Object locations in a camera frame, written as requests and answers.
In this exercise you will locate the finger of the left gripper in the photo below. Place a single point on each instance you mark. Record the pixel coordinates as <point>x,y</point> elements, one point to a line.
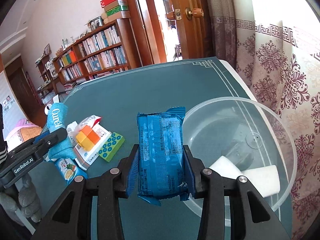
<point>53,136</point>

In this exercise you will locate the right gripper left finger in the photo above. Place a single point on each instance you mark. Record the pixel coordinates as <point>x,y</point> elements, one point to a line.
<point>70,216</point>

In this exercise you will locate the white sponge block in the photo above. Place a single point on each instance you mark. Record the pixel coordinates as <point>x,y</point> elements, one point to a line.
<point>225,168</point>
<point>264,179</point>

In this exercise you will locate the cotton swab bag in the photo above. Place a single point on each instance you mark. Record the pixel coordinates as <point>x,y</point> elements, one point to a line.
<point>72,130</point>

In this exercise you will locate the blue towel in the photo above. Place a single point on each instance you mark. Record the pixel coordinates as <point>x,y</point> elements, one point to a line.
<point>56,124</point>

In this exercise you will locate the blue Aji cracker packet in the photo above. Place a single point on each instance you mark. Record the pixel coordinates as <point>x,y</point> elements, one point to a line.
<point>69,170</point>

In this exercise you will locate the orange yellow toy brick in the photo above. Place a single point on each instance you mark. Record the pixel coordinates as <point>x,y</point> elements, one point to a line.
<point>87,138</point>

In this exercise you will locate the white medicine box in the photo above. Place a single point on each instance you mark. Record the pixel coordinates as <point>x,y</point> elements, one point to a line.
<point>85,159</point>

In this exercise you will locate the pink white tissue pack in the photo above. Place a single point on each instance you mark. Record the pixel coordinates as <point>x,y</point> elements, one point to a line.
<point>90,121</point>

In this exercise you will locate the dark blue snack packet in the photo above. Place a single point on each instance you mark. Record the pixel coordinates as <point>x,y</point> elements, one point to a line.
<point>159,164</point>

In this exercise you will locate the green toy brick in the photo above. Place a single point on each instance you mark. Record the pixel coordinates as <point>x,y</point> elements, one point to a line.
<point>111,146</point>

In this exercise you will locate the grey gloved hand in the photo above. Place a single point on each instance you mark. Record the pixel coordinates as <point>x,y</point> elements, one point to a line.
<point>27,198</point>

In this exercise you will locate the bed with woven mat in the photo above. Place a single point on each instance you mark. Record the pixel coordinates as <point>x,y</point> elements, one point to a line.
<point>23,131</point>

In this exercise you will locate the clear plastic bowl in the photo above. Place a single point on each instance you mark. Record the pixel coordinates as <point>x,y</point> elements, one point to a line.
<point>250,135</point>

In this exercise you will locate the small wooden shelf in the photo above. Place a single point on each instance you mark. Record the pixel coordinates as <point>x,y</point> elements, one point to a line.
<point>48,74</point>

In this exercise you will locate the green table mat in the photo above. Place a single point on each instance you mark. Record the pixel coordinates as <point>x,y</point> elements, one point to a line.
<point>190,156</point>

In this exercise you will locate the large wooden bookshelf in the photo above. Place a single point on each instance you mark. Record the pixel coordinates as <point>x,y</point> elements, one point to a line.
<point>110,48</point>

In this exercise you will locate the stacked boxes on shelf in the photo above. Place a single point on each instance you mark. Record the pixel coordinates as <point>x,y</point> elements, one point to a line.
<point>114,9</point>

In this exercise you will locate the patterned curtain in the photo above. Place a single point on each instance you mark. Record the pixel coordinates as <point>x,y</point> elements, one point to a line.
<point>274,47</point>

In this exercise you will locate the wooden door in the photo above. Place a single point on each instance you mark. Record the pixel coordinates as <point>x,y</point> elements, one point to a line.
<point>193,28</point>

